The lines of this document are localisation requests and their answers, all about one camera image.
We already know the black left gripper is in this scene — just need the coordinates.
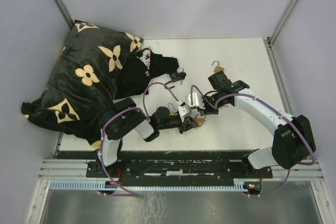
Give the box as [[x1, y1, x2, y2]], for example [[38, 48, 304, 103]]
[[159, 115, 199, 134]]

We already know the large brass padlock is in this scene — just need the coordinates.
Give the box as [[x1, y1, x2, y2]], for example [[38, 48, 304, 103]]
[[193, 115, 206, 127]]

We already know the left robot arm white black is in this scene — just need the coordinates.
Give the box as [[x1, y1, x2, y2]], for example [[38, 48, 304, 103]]
[[98, 98, 198, 177]]

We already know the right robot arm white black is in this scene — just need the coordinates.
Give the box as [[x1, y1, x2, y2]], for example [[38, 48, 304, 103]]
[[197, 71, 316, 177]]

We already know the small brass padlock long shackle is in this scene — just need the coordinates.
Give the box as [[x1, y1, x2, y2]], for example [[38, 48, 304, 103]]
[[167, 103, 177, 115]]

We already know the brass padlock far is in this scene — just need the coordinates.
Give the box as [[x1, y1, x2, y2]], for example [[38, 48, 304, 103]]
[[212, 60, 224, 73]]

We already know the black padlock with keys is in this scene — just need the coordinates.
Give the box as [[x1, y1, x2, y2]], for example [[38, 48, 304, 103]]
[[165, 69, 186, 85]]

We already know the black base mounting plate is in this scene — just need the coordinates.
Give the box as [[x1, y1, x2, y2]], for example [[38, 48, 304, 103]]
[[86, 151, 273, 186]]

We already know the black printed garment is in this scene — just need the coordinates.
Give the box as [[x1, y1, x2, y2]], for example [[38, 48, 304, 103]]
[[115, 47, 179, 99]]

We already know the black floral pillow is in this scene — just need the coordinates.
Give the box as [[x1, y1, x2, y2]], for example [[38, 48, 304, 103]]
[[21, 22, 143, 144]]

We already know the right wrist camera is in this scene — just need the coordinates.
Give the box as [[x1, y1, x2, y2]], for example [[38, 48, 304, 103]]
[[186, 92, 204, 109]]

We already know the light blue cable duct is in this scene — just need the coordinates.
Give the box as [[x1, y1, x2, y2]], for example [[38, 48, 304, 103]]
[[49, 178, 263, 190]]

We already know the right aluminium corner post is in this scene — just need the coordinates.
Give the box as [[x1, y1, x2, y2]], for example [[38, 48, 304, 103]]
[[267, 0, 300, 48]]

